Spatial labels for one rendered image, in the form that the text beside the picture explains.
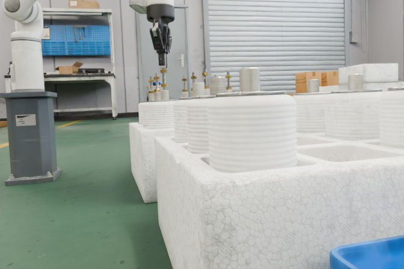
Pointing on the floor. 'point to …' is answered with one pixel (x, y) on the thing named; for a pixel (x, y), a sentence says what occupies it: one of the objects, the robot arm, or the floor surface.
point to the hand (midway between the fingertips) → (162, 60)
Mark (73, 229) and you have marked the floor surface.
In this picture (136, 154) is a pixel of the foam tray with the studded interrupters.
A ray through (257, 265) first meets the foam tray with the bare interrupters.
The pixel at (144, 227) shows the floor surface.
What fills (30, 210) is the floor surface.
